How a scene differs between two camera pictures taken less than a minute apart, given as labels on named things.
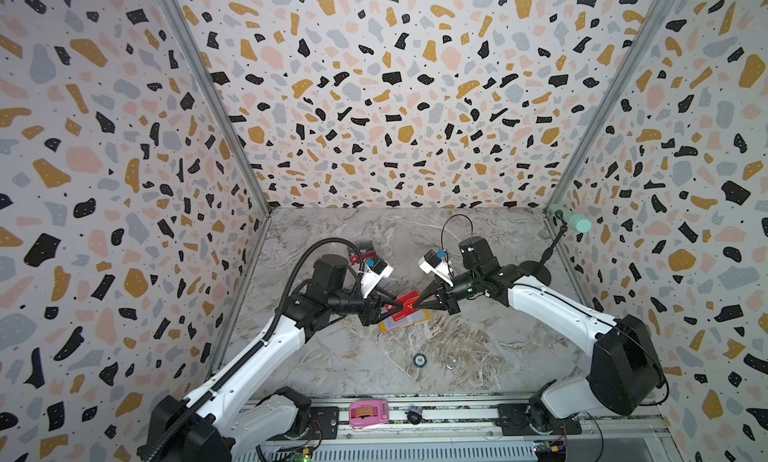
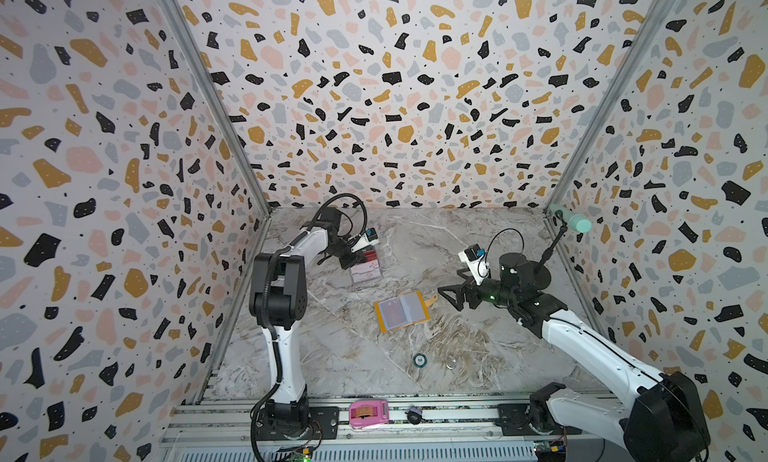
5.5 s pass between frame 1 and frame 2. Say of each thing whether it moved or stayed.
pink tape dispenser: stayed
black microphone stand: stayed
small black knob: stayed
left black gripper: moved
